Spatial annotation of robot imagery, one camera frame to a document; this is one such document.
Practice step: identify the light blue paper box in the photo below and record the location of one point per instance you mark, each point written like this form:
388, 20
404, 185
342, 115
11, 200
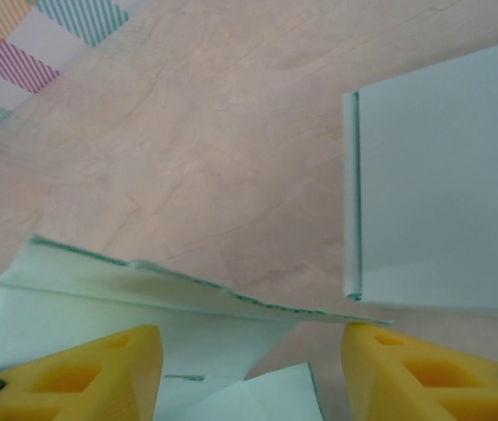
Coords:
442, 175
100, 298

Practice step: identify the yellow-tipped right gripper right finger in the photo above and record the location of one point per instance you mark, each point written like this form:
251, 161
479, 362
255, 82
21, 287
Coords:
428, 377

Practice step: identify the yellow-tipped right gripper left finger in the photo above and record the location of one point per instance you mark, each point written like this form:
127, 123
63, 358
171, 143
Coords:
69, 377

